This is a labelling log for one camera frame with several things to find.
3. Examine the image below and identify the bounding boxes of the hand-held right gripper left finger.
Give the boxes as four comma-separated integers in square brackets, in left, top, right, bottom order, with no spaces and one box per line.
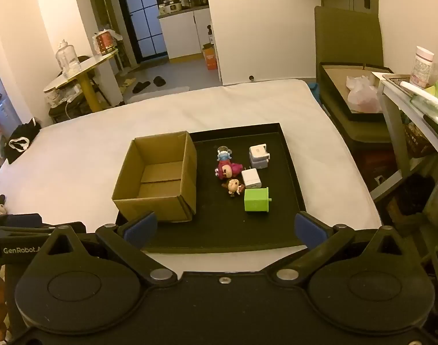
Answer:
[43,211,179,287]

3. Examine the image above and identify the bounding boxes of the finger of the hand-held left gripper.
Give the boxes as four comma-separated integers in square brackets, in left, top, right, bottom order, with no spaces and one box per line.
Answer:
[0,213,43,228]

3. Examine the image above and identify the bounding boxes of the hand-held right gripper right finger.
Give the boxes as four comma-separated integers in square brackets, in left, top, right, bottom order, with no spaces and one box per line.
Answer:
[268,211,414,285]

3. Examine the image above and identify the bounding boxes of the brown cardboard box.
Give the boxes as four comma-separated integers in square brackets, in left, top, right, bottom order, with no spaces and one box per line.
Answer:
[112,130,198,223]

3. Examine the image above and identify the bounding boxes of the green box toy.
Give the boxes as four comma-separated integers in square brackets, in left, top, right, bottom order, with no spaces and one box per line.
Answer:
[243,187,273,214]

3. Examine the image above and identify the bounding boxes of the black tray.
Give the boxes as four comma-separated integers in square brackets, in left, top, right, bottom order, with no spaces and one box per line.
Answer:
[115,122,306,254]

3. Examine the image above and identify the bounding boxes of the white charger plug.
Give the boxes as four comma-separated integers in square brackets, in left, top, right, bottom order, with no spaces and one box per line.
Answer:
[241,168,265,190]

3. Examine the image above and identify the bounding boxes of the brown-haired figurine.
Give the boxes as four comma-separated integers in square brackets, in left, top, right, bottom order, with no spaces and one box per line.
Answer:
[221,178,246,198]

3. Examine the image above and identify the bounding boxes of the lavender grey cube toy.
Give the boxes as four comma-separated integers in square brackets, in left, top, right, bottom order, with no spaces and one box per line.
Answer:
[248,144,272,170]

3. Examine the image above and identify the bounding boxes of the pink figurine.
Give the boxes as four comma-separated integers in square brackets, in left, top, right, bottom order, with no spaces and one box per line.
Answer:
[214,161,245,180]

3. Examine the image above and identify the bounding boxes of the blue figurine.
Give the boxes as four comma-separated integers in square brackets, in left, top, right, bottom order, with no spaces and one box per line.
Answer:
[216,145,234,162]

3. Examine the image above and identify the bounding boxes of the black cloth with white print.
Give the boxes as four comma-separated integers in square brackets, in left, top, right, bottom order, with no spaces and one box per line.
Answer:
[7,116,42,165]

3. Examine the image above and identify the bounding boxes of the white power strip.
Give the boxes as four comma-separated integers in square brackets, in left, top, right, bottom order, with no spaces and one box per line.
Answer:
[45,85,82,106]

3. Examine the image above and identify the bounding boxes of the white side table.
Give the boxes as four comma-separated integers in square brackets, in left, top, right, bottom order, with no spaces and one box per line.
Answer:
[369,71,438,202]

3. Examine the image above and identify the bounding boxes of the white plastic bag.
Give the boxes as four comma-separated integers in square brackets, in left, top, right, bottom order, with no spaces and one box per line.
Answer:
[346,75,382,113]

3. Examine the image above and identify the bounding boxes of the black shallow box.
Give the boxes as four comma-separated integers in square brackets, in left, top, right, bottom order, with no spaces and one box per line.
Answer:
[319,62,397,122]

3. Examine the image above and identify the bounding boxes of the clear water jar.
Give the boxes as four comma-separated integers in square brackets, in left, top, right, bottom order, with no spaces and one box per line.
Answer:
[55,39,81,78]

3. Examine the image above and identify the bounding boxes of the round table with yellow leg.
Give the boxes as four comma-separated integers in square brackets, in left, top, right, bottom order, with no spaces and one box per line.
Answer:
[43,48,119,114]

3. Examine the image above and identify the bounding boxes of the white tube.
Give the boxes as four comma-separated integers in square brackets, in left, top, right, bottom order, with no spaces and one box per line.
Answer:
[400,80,438,113]

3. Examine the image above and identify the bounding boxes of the orange carton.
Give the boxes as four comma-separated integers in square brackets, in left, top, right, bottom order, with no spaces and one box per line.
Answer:
[201,43,219,71]

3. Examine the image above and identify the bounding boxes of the red-brown box in plastic bag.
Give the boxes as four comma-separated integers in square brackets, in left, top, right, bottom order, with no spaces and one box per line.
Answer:
[93,29,121,57]

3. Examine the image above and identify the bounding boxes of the white kitchen cabinet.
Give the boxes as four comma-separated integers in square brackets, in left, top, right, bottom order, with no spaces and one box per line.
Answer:
[157,6,213,60]

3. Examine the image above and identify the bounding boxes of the olive green chair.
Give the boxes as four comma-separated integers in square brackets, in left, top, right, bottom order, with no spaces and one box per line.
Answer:
[314,5,397,146]

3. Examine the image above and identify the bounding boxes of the white bottle with pink cap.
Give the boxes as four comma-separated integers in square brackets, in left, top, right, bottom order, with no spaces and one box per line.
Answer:
[410,46,435,89]

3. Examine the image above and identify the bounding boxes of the dark-framed glass door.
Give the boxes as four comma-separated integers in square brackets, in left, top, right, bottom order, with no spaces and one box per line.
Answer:
[113,0,169,59]

